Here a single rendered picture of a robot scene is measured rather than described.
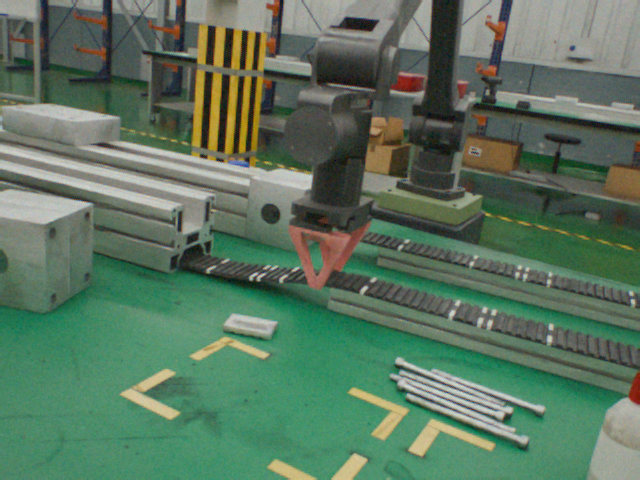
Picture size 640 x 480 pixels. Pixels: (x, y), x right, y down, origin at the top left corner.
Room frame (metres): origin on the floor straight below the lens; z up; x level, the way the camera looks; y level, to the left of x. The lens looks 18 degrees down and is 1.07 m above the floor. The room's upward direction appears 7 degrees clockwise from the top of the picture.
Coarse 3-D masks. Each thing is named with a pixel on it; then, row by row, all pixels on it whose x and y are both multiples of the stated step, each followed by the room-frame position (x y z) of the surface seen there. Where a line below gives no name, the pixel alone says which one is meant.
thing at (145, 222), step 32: (0, 160) 0.82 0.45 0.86; (32, 160) 0.87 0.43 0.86; (64, 160) 0.87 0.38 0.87; (32, 192) 0.78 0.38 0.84; (64, 192) 0.76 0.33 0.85; (96, 192) 0.74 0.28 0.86; (128, 192) 0.74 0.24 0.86; (160, 192) 0.79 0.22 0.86; (192, 192) 0.79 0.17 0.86; (96, 224) 0.74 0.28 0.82; (128, 224) 0.72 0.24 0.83; (160, 224) 0.70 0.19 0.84; (192, 224) 0.77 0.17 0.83; (128, 256) 0.72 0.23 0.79; (160, 256) 0.70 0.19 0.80
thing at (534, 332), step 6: (528, 324) 0.61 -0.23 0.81; (534, 324) 0.61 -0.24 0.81; (540, 324) 0.61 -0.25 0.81; (528, 330) 0.59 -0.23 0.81; (534, 330) 0.60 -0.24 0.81; (540, 330) 0.60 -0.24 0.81; (528, 336) 0.58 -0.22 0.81; (534, 336) 0.58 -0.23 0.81; (540, 336) 0.58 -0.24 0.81; (534, 342) 0.57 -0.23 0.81; (540, 342) 0.57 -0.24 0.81
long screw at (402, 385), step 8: (400, 384) 0.49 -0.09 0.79; (408, 384) 0.50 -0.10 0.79; (416, 392) 0.49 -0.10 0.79; (424, 392) 0.49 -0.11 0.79; (432, 400) 0.48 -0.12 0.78; (440, 400) 0.48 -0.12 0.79; (448, 408) 0.47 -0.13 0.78; (456, 408) 0.47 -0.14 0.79; (464, 408) 0.47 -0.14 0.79; (472, 416) 0.46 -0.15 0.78; (480, 416) 0.46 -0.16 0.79; (488, 424) 0.45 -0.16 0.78; (496, 424) 0.45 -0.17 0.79; (512, 432) 0.44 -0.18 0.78
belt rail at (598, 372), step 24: (360, 312) 0.64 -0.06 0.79; (384, 312) 0.64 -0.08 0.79; (408, 312) 0.62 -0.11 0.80; (432, 336) 0.61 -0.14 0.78; (456, 336) 0.60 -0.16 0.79; (480, 336) 0.60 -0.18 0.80; (504, 336) 0.59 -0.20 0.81; (528, 360) 0.58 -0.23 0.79; (552, 360) 0.58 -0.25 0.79; (576, 360) 0.56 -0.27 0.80; (600, 360) 0.56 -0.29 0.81; (600, 384) 0.55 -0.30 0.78; (624, 384) 0.55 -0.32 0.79
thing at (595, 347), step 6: (588, 336) 0.60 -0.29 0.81; (588, 342) 0.58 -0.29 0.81; (594, 342) 0.59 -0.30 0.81; (600, 342) 0.58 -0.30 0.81; (588, 348) 0.57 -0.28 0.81; (594, 348) 0.57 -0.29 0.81; (600, 348) 0.57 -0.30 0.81; (588, 354) 0.56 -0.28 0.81; (594, 354) 0.56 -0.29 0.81; (600, 354) 0.55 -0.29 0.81; (606, 354) 0.56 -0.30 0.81; (606, 360) 0.55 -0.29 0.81
